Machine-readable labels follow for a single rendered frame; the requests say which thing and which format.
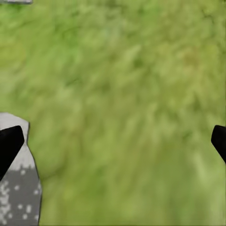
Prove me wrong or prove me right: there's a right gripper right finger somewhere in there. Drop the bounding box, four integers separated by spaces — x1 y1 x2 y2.
211 125 226 163

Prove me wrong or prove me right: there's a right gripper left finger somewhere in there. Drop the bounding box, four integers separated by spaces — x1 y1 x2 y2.
0 125 24 182

